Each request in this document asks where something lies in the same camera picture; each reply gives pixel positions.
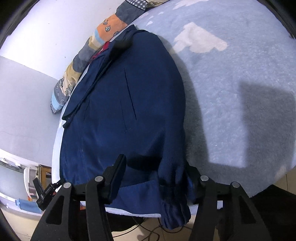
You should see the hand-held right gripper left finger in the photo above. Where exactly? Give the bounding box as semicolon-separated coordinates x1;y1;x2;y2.
30;153;127;241

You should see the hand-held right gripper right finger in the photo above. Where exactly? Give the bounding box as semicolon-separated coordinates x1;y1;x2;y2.
186;166;271;241

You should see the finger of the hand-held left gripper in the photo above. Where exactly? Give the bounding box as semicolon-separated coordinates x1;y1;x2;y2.
44;180;63;194

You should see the navy blue jacket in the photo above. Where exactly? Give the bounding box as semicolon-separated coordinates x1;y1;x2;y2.
59;24;192;230

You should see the wooden chair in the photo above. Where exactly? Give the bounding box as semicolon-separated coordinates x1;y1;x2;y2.
38;164;52;186

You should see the blue container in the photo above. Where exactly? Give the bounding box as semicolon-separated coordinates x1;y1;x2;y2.
15;198;43;212

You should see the white appliance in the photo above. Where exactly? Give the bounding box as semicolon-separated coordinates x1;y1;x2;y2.
0;148;31;209

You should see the patchwork rolled quilt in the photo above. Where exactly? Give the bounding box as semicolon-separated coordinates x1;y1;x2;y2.
50;0;169;114

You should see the black floor cable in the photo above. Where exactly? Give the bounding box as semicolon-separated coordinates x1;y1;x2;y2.
132;217;192;241

